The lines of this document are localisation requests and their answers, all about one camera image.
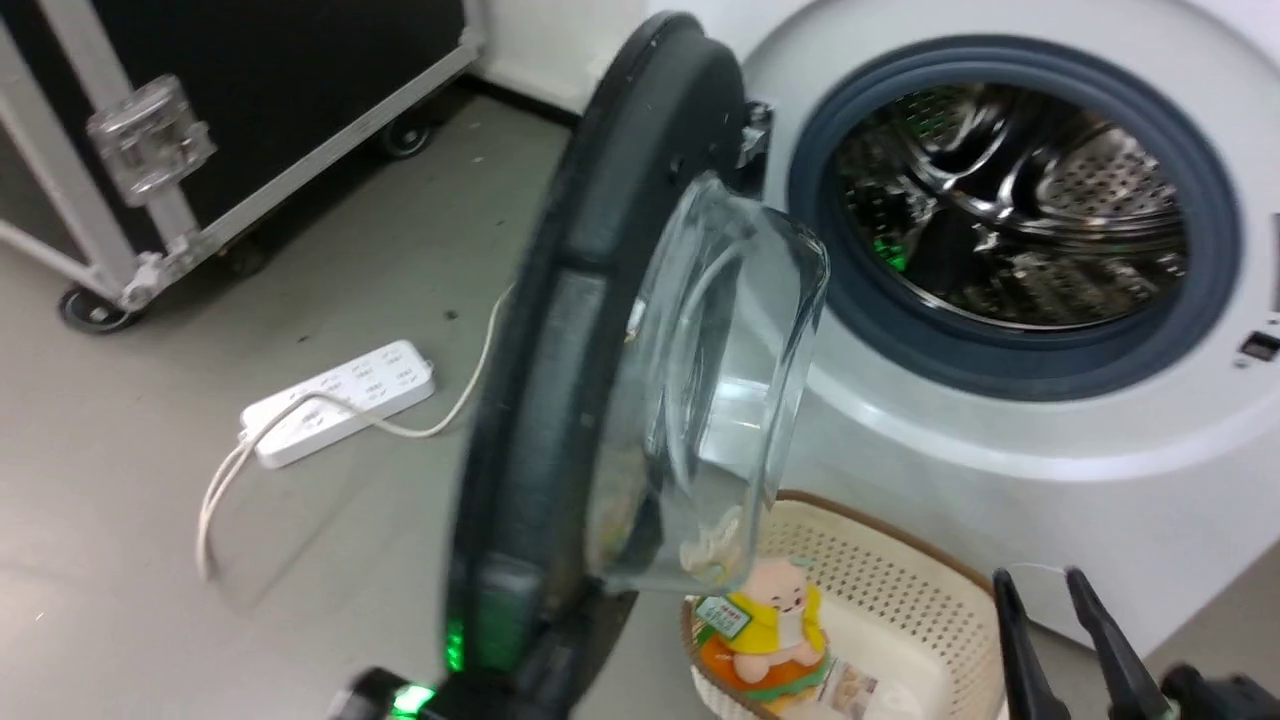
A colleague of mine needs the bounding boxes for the dark round glass washer door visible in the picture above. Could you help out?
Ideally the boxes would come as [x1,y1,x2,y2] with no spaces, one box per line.
[443,10,832,720]

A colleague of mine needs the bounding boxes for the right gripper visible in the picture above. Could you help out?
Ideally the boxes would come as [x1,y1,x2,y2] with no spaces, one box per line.
[992,566,1280,720]

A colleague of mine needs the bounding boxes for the black flight case aluminium edges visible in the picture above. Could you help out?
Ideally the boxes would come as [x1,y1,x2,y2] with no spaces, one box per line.
[0,0,487,313]

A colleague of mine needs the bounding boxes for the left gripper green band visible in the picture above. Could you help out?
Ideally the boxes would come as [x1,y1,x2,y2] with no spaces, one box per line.
[326,666,443,720]

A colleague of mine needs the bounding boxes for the cream plastic laundry basket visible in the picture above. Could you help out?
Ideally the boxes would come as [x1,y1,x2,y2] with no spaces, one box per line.
[681,490,1006,720]

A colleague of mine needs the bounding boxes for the metal washer door hinge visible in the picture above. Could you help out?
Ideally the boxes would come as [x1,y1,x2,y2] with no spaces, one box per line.
[738,98,777,196]

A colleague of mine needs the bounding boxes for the stainless steel washer drum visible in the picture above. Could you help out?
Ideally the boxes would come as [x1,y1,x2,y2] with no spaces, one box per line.
[835,82,1189,331]

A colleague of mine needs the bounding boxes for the grey rubber door gasket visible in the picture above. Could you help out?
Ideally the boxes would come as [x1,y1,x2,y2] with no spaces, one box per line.
[787,35,1243,403]

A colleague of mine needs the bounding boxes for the plush doll yellow jacket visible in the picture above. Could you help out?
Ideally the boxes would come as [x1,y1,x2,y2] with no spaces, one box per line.
[697,556,830,713]

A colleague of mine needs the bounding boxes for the black caster wheel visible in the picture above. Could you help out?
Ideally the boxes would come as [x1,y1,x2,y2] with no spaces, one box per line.
[378,116,437,162]
[222,238,271,278]
[58,284,137,336]

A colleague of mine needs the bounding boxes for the silver butterfly case latch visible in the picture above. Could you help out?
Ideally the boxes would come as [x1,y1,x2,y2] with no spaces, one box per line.
[85,74,217,208]

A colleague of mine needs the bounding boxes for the white power strip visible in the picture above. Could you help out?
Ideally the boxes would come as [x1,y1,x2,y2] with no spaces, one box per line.
[196,283,517,584]
[239,339,437,470]

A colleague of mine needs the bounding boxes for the printed paper packet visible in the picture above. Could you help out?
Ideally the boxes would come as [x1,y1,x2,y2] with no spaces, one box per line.
[812,658,881,720]

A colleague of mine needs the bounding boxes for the white front-load washing machine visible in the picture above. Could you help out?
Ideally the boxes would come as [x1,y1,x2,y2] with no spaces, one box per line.
[648,0,1280,656]

